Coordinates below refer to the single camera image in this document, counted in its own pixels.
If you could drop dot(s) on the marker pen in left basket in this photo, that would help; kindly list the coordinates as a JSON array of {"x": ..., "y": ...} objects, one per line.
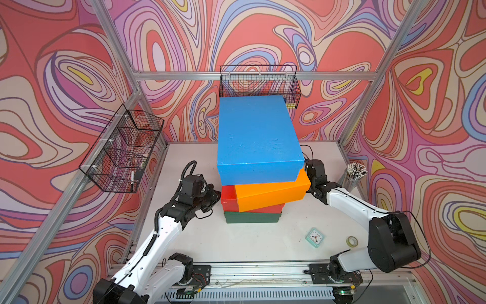
[{"x": 132, "y": 181}]

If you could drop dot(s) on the aluminium frame post right corner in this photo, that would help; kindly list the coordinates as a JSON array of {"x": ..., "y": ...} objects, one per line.
[{"x": 398, "y": 39}]

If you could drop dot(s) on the aluminium frame post left corner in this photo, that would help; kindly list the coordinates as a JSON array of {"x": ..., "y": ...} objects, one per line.
[{"x": 137, "y": 97}]

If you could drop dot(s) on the roll of clear tape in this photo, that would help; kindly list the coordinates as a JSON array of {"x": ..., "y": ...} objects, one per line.
[{"x": 352, "y": 241}]

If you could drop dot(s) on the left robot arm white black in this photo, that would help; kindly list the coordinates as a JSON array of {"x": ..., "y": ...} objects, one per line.
[{"x": 152, "y": 243}]

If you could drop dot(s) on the green shoebox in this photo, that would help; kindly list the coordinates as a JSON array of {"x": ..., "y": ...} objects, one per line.
[{"x": 250, "y": 218}]

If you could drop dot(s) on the aluminium horizontal back bar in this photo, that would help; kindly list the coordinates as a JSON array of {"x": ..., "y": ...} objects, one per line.
[{"x": 213, "y": 76}]

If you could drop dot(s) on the black wire basket back wall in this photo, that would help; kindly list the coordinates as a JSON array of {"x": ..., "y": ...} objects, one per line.
[{"x": 286, "y": 86}]

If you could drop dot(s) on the small teal alarm clock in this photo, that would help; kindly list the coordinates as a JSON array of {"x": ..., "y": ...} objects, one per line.
[{"x": 314, "y": 237}]

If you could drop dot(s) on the blue shoebox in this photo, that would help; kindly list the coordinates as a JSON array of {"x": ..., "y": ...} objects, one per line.
[{"x": 257, "y": 143}]

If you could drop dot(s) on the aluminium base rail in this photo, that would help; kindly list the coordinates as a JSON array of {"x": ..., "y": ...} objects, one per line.
[{"x": 278, "y": 280}]

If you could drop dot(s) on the metal cup of pencils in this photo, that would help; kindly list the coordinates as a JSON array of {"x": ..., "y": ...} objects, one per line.
[{"x": 353, "y": 174}]

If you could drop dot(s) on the black wire basket wall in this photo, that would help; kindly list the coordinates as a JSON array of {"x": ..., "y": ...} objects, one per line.
[
  {"x": 125, "y": 144},
  {"x": 286, "y": 86}
]

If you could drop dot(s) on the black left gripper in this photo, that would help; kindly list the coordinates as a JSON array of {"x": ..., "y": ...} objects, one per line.
[{"x": 213, "y": 194}]

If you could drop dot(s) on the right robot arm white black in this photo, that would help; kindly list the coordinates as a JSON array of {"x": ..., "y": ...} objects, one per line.
[{"x": 392, "y": 242}]

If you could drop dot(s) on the aluminium frame post corner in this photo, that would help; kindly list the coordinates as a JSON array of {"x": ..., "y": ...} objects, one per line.
[
  {"x": 398, "y": 39},
  {"x": 137, "y": 97}
]

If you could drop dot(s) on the black wire basket left wall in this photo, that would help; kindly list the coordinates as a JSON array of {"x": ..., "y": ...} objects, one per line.
[{"x": 125, "y": 144}]

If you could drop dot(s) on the orange shoebox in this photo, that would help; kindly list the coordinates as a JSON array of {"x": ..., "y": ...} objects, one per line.
[{"x": 256, "y": 196}]

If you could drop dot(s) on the red shoebox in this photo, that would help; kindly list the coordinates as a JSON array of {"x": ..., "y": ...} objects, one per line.
[{"x": 229, "y": 203}]

